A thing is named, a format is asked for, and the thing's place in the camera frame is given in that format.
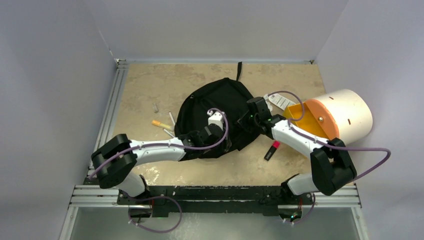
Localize pink black highlighter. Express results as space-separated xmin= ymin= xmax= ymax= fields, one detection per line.
xmin=263 ymin=141 xmax=281 ymax=161

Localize black student backpack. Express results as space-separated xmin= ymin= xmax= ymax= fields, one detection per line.
xmin=174 ymin=62 xmax=260 ymax=161

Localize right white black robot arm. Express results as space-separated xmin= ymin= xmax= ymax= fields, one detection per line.
xmin=238 ymin=97 xmax=357 ymax=204

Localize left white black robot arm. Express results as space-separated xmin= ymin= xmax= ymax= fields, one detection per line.
xmin=89 ymin=123 xmax=228 ymax=205

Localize white red-capped marker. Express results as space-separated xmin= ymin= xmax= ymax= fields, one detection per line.
xmin=168 ymin=111 xmax=176 ymax=126

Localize small clear cap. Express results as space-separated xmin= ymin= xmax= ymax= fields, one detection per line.
xmin=152 ymin=103 xmax=159 ymax=113

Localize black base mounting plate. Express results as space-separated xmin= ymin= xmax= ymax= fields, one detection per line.
xmin=117 ymin=185 xmax=313 ymax=218

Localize white cylinder orange drawer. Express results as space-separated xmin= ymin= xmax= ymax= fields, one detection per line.
xmin=283 ymin=89 xmax=373 ymax=145

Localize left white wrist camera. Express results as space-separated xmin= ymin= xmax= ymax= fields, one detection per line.
xmin=207 ymin=110 xmax=225 ymax=130

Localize aluminium frame rails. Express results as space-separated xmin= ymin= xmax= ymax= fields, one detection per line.
xmin=60 ymin=60 xmax=369 ymax=240

